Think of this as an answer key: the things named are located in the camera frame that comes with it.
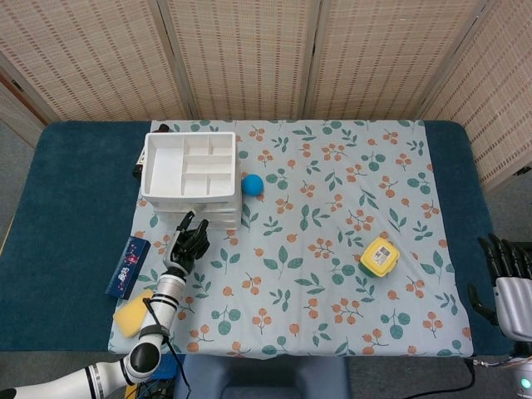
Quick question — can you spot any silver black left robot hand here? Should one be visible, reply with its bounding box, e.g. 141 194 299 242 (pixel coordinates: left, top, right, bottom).
161 210 211 278

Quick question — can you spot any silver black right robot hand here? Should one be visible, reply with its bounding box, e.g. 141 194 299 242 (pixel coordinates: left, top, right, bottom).
468 233 532 342

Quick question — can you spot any clear plastic drawer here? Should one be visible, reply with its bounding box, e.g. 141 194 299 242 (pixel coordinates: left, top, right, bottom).
145 199 242 213

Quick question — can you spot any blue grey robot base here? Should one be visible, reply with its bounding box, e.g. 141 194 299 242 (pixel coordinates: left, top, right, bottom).
173 355 351 399

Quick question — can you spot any white plastic drawer organizer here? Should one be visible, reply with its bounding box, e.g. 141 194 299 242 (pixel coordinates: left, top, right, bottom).
139 131 244 232

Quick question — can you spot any dark blue printed box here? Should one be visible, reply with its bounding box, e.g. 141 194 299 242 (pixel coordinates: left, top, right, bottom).
104 236 151 301

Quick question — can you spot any yellow sponge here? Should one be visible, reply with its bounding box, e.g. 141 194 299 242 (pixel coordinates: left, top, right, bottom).
112 289 155 338

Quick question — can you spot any blue ball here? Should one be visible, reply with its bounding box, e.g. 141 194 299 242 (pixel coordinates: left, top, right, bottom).
241 174 265 197

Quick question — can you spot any floral print tablecloth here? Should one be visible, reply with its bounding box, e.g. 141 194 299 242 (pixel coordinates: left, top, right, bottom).
106 119 475 358

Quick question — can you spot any blue plastic crate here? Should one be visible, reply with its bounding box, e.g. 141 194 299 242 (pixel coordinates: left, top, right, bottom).
160 353 185 382

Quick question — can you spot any brown glass bottle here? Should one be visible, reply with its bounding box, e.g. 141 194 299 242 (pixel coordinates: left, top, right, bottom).
132 123 170 178

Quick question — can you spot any teal table cover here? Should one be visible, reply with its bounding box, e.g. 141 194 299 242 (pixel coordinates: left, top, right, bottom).
0 120 525 354

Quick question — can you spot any green container with yellow lid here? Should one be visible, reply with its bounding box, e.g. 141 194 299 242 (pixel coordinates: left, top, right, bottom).
358 237 401 280

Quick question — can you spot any bamboo folding screen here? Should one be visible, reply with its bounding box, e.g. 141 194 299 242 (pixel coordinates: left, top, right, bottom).
0 0 532 195

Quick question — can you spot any black cable with connector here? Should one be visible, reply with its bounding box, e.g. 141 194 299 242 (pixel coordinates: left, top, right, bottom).
415 356 479 399

